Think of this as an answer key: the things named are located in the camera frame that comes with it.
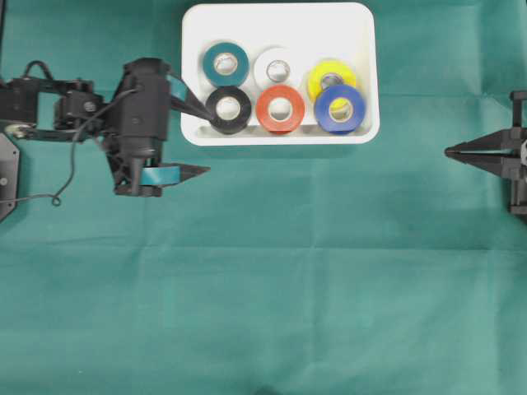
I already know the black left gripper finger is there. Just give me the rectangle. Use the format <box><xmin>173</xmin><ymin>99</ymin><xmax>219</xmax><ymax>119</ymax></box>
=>
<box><xmin>167</xmin><ymin>74</ymin><xmax>213</xmax><ymax>121</ymax></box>
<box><xmin>140</xmin><ymin>163</ymin><xmax>211</xmax><ymax>186</ymax></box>

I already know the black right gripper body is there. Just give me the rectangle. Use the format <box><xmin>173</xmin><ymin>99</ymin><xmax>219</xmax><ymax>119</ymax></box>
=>
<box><xmin>509</xmin><ymin>90</ymin><xmax>526</xmax><ymax>224</ymax></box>

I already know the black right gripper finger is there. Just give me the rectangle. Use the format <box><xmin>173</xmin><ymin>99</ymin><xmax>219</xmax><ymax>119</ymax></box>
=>
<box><xmin>445</xmin><ymin>128</ymin><xmax>515</xmax><ymax>153</ymax></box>
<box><xmin>445</xmin><ymin>151</ymin><xmax>515</xmax><ymax>179</ymax></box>

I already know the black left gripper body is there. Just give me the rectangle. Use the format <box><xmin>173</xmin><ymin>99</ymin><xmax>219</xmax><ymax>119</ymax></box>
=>
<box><xmin>92</xmin><ymin>61</ymin><xmax>166</xmax><ymax>198</ymax></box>

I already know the black tape roll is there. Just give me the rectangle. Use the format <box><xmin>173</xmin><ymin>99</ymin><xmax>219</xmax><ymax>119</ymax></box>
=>
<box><xmin>205</xmin><ymin>86</ymin><xmax>252</xmax><ymax>135</ymax></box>

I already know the green tape roll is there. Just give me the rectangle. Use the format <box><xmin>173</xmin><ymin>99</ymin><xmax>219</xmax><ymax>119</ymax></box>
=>
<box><xmin>202</xmin><ymin>42</ymin><xmax>250</xmax><ymax>87</ymax></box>

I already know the white tape roll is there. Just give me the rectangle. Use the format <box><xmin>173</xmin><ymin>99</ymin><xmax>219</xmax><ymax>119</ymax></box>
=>
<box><xmin>253</xmin><ymin>47</ymin><xmax>302</xmax><ymax>91</ymax></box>

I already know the red tape roll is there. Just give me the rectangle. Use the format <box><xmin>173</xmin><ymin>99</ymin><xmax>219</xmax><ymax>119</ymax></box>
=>
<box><xmin>255</xmin><ymin>85</ymin><xmax>305</xmax><ymax>135</ymax></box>

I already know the yellow tape roll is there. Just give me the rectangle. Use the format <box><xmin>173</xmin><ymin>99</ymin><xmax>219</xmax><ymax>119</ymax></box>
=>
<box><xmin>307</xmin><ymin>59</ymin><xmax>357</xmax><ymax>102</ymax></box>

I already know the blue tape roll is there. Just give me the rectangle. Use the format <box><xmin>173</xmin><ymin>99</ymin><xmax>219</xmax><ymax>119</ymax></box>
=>
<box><xmin>314</xmin><ymin>85</ymin><xmax>366</xmax><ymax>135</ymax></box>

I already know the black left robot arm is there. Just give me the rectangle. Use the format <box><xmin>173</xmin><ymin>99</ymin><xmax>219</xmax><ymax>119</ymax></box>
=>
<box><xmin>1</xmin><ymin>58</ymin><xmax>212</xmax><ymax>198</ymax></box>

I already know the white plastic tray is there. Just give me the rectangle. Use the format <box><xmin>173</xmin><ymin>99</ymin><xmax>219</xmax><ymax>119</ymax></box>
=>
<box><xmin>180</xmin><ymin>2</ymin><xmax>380</xmax><ymax>146</ymax></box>

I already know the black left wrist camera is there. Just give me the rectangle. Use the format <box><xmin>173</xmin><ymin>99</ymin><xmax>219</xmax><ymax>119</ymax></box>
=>
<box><xmin>110</xmin><ymin>57</ymin><xmax>171</xmax><ymax>190</ymax></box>

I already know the thin black camera cable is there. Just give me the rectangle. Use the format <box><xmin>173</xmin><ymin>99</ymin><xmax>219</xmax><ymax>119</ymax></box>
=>
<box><xmin>0</xmin><ymin>89</ymin><xmax>139</xmax><ymax>207</ymax></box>

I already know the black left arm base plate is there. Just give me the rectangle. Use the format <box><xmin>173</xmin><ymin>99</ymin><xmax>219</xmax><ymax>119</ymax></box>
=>
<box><xmin>0</xmin><ymin>132</ymin><xmax>20</xmax><ymax>221</ymax></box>

